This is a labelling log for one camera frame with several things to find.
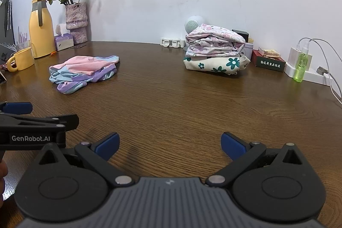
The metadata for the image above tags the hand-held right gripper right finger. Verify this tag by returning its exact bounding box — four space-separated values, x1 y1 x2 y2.
205 132 308 188

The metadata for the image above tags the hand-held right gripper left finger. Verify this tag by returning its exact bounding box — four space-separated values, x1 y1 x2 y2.
35 132 135 188

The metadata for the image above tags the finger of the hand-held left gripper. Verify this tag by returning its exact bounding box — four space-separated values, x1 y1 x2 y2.
0 102 33 115
0 114 80 133

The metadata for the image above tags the pink blue purple garment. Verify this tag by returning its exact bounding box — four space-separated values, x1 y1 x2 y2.
49 55 119 95

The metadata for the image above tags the person's left hand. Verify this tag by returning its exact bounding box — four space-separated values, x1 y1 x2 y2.
0 158 9 208

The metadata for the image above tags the yellow mug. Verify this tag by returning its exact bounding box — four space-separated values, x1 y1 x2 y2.
7 47 35 72

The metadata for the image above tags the clear glass cup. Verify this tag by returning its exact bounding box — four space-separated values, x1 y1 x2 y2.
16 40 31 52

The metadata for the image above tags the purple coral ornament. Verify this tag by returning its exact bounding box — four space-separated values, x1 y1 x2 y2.
17 26 30 43

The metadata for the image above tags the yellow thermos jug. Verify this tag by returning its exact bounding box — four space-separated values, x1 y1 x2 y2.
29 0 56 59

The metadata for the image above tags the purple tissue box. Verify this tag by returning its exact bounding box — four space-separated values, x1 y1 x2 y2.
54 24 74 51

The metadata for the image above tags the folded green flower cloth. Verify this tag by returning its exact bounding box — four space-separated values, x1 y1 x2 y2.
183 55 251 76

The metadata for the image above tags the red and green box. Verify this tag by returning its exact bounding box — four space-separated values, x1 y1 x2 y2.
252 50 286 73

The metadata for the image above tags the small floral jar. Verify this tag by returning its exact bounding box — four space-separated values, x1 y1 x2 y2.
242 42 254 59

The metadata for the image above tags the small tan packet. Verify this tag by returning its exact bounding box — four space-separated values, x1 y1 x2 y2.
257 47 281 58

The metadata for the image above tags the green spray bottle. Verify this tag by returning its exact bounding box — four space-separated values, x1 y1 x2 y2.
293 41 310 82

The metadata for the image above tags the white power strip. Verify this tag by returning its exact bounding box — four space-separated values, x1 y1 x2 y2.
284 64 338 87

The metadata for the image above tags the white charger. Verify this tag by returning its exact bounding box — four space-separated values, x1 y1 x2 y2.
288 47 313 71

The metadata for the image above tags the folded pink floral cloth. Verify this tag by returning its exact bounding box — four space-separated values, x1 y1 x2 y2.
185 23 246 58

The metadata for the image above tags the black box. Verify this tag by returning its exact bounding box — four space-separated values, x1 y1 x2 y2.
231 29 249 43

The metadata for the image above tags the white phone holder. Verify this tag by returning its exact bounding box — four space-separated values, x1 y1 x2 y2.
160 37 186 48

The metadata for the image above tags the white robot speaker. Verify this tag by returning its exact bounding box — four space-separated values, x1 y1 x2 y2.
186 16 205 34

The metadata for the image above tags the black wall panel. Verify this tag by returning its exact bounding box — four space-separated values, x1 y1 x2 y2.
0 0 12 53

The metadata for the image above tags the white cable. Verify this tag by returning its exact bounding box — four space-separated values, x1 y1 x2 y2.
296 38 342 106

